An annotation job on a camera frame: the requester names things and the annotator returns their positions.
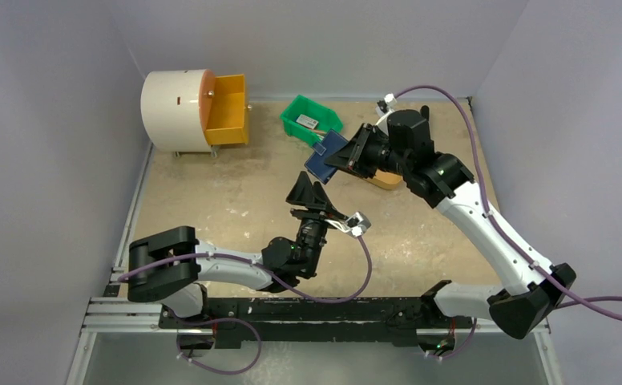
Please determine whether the white cylindrical drawer cabinet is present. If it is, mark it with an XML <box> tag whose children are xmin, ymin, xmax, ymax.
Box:
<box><xmin>140</xmin><ymin>69</ymin><xmax>216</xmax><ymax>153</ymax></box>

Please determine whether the navy blue card holder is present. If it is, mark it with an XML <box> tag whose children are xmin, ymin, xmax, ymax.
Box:
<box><xmin>305</xmin><ymin>130</ymin><xmax>348</xmax><ymax>184</ymax></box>

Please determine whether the green plastic bin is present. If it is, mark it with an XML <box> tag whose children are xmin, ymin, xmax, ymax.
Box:
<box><xmin>280</xmin><ymin>95</ymin><xmax>344</xmax><ymax>147</ymax></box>

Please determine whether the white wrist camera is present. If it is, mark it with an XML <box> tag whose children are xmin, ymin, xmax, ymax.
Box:
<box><xmin>344</xmin><ymin>212</ymin><xmax>372</xmax><ymax>238</ymax></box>
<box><xmin>375</xmin><ymin>93</ymin><xmax>398</xmax><ymax>127</ymax></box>

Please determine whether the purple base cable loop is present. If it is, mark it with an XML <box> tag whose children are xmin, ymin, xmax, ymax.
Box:
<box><xmin>175</xmin><ymin>310</ymin><xmax>263</xmax><ymax>375</ymax></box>

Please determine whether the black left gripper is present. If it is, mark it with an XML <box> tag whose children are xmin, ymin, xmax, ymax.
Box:
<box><xmin>287</xmin><ymin>172</ymin><xmax>348</xmax><ymax>277</ymax></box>

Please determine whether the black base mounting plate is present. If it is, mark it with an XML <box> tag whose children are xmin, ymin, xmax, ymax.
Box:
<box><xmin>159</xmin><ymin>296</ymin><xmax>472</xmax><ymax>350</ymax></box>

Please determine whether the tan oval tray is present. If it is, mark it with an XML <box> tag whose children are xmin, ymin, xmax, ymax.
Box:
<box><xmin>367</xmin><ymin>170</ymin><xmax>403</xmax><ymax>190</ymax></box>

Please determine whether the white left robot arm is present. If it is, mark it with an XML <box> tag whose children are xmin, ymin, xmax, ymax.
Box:
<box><xmin>120</xmin><ymin>172</ymin><xmax>348</xmax><ymax>328</ymax></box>

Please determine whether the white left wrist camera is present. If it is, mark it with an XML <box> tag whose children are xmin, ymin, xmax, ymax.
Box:
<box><xmin>344</xmin><ymin>212</ymin><xmax>372</xmax><ymax>238</ymax></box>

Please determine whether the yellow open drawer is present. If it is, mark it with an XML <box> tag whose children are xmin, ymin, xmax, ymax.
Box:
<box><xmin>204</xmin><ymin>74</ymin><xmax>249</xmax><ymax>146</ymax></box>

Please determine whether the blue stapler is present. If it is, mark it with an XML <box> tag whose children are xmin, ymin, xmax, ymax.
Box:
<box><xmin>420</xmin><ymin>105</ymin><xmax>430</xmax><ymax>120</ymax></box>

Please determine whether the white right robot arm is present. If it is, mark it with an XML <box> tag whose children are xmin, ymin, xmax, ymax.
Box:
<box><xmin>325</xmin><ymin>110</ymin><xmax>576</xmax><ymax>339</ymax></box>

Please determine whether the small box in bin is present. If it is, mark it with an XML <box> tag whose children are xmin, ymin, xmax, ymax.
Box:
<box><xmin>295</xmin><ymin>114</ymin><xmax>318</xmax><ymax>130</ymax></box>

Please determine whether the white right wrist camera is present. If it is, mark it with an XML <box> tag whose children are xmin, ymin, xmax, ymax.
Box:
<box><xmin>375</xmin><ymin>93</ymin><xmax>398</xmax><ymax>127</ymax></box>

